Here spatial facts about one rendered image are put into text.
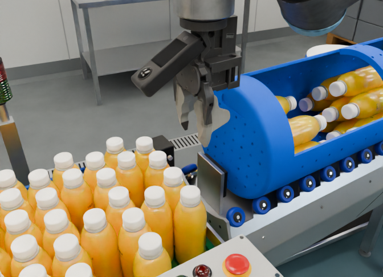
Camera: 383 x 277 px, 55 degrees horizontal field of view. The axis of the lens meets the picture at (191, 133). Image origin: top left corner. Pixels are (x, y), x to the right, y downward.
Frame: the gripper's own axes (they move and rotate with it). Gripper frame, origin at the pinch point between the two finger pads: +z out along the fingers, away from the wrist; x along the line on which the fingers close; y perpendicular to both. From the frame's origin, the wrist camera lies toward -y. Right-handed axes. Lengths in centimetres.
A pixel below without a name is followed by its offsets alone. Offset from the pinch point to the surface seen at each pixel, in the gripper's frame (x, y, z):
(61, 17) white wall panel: 336, 55, 63
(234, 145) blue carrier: 7.2, 15.8, 12.4
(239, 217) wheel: -1.4, 11.8, 25.4
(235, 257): -18.7, -3.8, 10.7
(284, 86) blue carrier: 23, 46, 11
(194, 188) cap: 0.1, 0.7, 13.1
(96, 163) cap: 18.9, -12.7, 13.8
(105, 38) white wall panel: 332, 95, 90
